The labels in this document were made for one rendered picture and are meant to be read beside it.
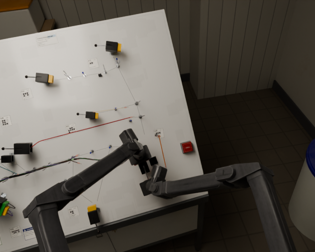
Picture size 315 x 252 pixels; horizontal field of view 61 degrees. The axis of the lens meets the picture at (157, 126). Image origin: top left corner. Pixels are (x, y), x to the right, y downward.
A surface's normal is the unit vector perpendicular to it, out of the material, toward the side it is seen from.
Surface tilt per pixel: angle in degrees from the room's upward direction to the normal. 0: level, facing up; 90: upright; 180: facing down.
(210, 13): 90
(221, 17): 90
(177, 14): 90
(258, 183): 46
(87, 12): 90
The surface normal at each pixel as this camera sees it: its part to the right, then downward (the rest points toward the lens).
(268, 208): -0.73, -0.41
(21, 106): 0.14, 0.00
